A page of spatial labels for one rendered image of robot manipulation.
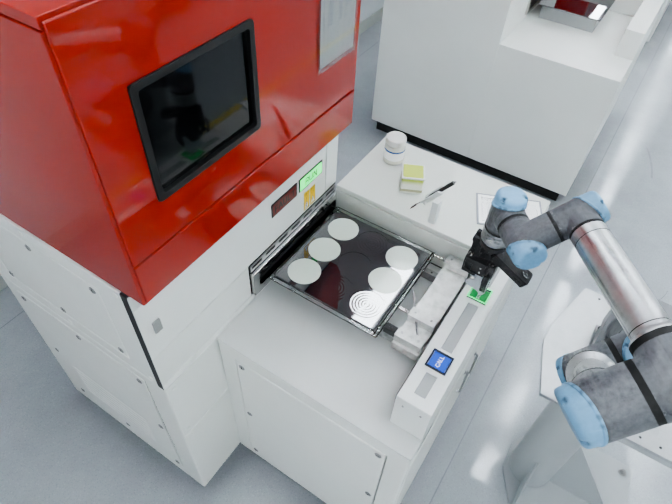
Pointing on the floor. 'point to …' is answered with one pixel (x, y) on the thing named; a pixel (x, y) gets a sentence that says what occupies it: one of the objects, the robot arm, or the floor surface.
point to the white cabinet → (328, 433)
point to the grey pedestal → (561, 467)
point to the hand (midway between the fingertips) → (483, 292)
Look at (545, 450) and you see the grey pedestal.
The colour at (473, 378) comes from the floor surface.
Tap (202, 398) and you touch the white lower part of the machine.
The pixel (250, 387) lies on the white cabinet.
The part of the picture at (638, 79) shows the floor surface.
